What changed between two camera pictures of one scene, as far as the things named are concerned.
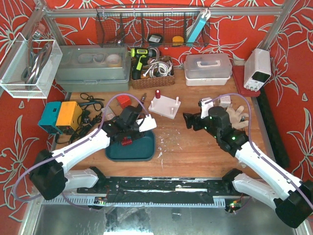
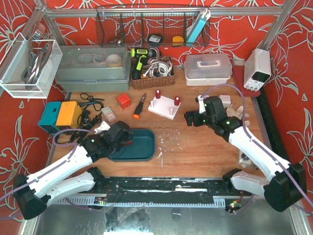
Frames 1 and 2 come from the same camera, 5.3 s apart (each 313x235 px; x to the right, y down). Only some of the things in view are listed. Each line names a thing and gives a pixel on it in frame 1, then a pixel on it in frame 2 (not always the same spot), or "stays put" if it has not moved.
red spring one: (157, 94) stays put
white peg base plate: (165, 106) stays put
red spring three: (126, 141) stays put
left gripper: (127, 133) → (121, 143)
